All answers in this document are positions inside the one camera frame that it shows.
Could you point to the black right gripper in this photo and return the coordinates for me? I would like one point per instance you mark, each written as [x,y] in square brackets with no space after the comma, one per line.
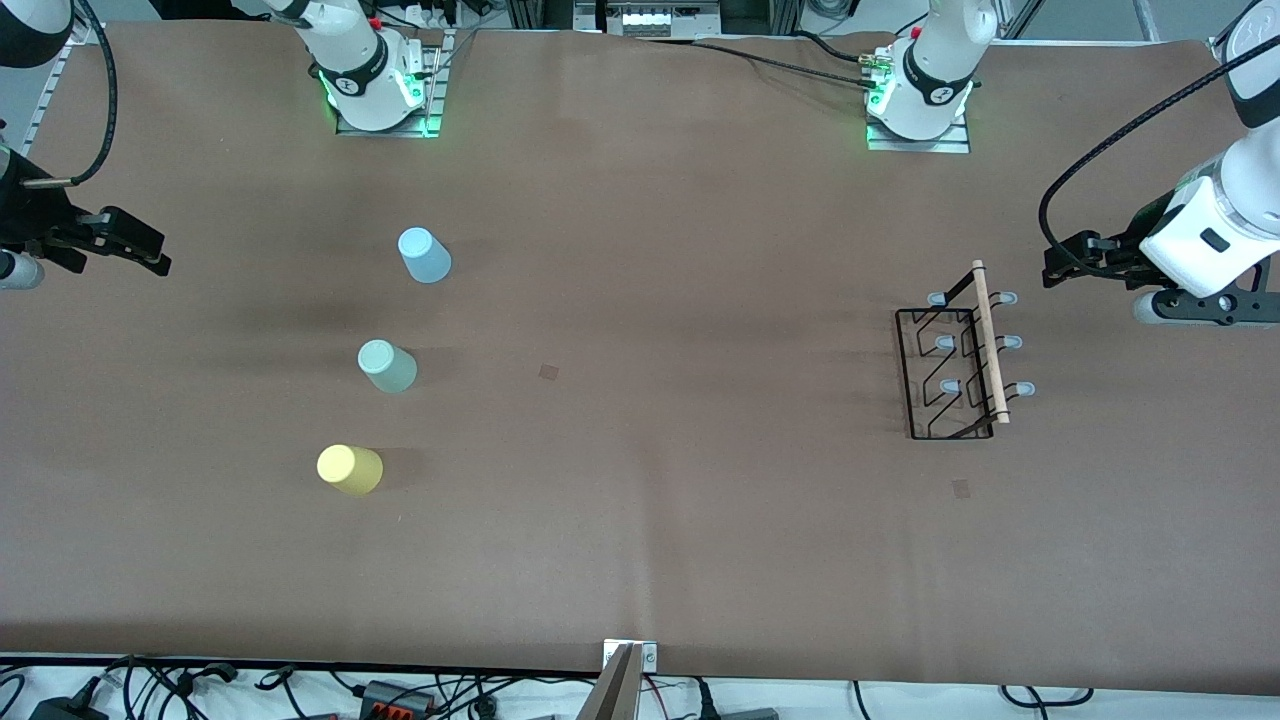
[32,213]

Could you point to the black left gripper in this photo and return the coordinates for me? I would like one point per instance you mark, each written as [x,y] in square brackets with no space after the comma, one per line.
[1129,250]

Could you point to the pale green plastic cup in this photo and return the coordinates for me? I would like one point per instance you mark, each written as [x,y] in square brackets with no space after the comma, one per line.
[385,365]

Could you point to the yellow plastic cup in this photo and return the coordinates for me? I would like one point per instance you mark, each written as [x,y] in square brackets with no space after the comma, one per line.
[350,470]

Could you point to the light blue plastic cup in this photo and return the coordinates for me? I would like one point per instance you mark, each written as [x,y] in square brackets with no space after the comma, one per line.
[425,258]

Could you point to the brown table cover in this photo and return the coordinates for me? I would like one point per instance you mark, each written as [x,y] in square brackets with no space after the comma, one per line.
[700,250]

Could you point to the black power adapter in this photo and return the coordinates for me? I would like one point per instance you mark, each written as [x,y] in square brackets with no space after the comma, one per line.
[65,712]

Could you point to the grey electronics box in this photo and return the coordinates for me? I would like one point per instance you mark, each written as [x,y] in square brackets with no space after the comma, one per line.
[650,20]

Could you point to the grey orange connector block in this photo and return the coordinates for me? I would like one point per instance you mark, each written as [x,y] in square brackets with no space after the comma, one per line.
[385,695]

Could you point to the black power plug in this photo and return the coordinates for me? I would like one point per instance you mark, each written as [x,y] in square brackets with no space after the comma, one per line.
[707,705]

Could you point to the perforated aluminium frame rail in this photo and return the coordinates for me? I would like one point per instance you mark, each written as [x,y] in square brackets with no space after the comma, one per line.
[48,90]

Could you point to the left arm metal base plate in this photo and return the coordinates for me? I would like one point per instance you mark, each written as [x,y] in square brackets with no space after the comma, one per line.
[920,146]

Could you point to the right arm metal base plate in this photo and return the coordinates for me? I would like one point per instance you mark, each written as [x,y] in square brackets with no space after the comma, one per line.
[435,90]

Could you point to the silver mounting bracket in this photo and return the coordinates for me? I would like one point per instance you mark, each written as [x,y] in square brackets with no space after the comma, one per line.
[650,657]

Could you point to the grey camera support pole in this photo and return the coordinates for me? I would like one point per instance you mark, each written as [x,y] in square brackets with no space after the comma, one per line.
[615,695]

